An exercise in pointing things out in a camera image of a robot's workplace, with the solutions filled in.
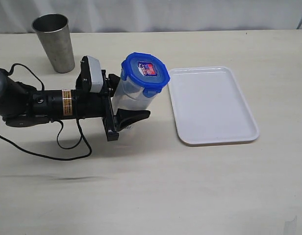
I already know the white rectangular plastic tray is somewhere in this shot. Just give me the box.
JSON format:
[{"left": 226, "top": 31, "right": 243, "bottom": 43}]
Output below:
[{"left": 168, "top": 66, "right": 259, "bottom": 146}]

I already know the stainless steel tumbler cup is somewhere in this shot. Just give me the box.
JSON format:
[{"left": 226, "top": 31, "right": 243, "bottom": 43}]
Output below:
[{"left": 32, "top": 13, "right": 75, "bottom": 73}]

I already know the tall clear plastic container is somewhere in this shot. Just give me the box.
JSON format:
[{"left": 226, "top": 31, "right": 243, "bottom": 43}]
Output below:
[{"left": 112, "top": 74, "right": 163, "bottom": 115}]

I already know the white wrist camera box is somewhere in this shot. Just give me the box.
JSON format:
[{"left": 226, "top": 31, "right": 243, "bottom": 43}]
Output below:
[{"left": 87, "top": 56, "right": 103, "bottom": 93}]

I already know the black cable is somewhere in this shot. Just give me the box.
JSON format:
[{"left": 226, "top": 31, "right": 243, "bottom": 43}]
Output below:
[{"left": 0, "top": 63, "right": 93, "bottom": 161}]

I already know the white backdrop curtain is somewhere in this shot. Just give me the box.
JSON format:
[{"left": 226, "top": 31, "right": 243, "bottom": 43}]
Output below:
[{"left": 0, "top": 0, "right": 302, "bottom": 33}]

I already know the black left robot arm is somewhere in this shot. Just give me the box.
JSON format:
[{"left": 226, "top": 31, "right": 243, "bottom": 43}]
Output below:
[{"left": 0, "top": 56, "right": 151, "bottom": 141}]

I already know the blue plastic container lid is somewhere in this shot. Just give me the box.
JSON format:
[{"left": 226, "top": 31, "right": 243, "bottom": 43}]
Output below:
[{"left": 121, "top": 52, "right": 170, "bottom": 98}]

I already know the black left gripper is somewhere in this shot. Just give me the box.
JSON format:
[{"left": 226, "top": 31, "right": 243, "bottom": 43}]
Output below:
[{"left": 74, "top": 56, "right": 151, "bottom": 141}]

